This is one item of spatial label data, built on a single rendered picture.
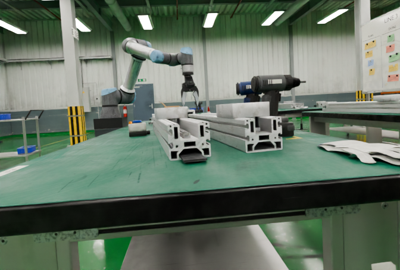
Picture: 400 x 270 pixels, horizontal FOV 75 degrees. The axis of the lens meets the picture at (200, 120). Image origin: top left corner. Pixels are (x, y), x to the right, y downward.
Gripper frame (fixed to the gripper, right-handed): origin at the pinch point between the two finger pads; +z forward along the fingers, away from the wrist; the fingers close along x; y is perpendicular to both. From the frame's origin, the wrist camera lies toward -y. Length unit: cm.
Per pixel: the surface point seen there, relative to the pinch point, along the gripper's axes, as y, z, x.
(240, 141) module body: -96, 11, 5
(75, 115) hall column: 603, 2, 204
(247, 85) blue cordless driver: -56, -6, -15
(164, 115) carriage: -67, 4, 22
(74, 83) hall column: 605, -83, 202
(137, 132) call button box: -35.1, 11.9, 32.5
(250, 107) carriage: -92, 3, 0
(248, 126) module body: -99, 7, 4
